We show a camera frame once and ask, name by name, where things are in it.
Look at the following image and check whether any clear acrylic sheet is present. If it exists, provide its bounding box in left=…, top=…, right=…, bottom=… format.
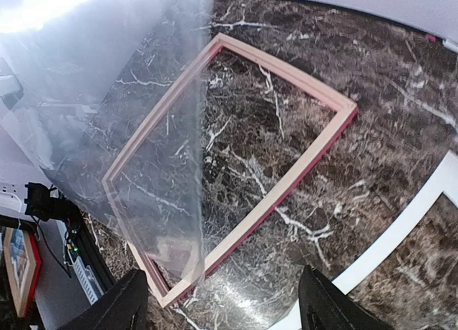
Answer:
left=1, top=0, right=213, bottom=283

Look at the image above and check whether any black device on stand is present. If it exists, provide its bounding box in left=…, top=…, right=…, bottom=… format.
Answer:
left=24, top=183, right=81, bottom=223

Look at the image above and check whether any light wooden picture frame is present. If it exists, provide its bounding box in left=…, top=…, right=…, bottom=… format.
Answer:
left=102, top=33, right=357, bottom=307

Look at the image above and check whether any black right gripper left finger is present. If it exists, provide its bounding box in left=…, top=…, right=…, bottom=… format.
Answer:
left=61, top=269, right=148, bottom=330

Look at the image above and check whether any white mat board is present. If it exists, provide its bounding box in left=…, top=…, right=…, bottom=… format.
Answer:
left=271, top=151, right=457, bottom=329

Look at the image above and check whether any grey slotted cable duct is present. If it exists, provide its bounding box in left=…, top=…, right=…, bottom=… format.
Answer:
left=57, top=222, right=103, bottom=305

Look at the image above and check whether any framed picture in background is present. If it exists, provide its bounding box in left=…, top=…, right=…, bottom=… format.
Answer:
left=4, top=228, right=42, bottom=318

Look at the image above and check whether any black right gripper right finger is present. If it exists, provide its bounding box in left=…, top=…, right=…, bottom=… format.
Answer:
left=298, top=265, right=392, bottom=330

